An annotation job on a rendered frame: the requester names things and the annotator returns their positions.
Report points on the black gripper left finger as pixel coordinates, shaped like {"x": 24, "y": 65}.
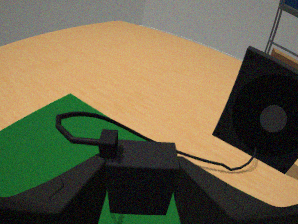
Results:
{"x": 74, "y": 197}

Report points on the green circuit board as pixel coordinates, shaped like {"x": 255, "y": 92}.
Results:
{"x": 32, "y": 151}

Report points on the black cable with plug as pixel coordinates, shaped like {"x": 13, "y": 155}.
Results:
{"x": 140, "y": 174}

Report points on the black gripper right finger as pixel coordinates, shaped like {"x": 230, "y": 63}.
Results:
{"x": 202, "y": 198}

